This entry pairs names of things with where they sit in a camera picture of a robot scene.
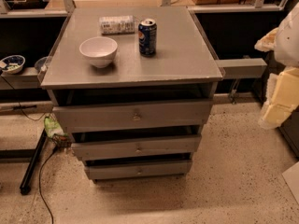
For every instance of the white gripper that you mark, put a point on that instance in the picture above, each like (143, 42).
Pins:
(289, 41)

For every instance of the grey top drawer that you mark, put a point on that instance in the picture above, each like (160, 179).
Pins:
(112, 117)

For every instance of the grey drawer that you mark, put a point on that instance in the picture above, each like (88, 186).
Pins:
(127, 148)
(138, 170)
(112, 117)

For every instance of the grey drawer cabinet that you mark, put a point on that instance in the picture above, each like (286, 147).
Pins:
(182, 69)

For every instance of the grey bottom drawer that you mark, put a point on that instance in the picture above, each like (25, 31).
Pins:
(138, 170)

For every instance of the grey middle drawer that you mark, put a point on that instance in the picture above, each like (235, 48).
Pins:
(127, 148)

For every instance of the blue pepsi can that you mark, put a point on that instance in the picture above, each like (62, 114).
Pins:
(147, 34)

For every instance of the lying clear plastic bottle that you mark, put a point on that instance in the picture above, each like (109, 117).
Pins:
(117, 25)

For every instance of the white ceramic bowl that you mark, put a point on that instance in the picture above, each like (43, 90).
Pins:
(99, 51)

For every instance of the green chip bag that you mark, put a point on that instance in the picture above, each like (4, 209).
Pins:
(55, 132)

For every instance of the small grey bowl on shelf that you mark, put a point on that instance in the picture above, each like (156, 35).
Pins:
(43, 64)

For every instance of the blue white bowl on shelf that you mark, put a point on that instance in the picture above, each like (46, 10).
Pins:
(12, 64)

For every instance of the black metal bar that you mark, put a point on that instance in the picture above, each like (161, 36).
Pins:
(25, 184)

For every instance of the grey low shelf rail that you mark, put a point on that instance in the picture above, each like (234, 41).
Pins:
(242, 68)

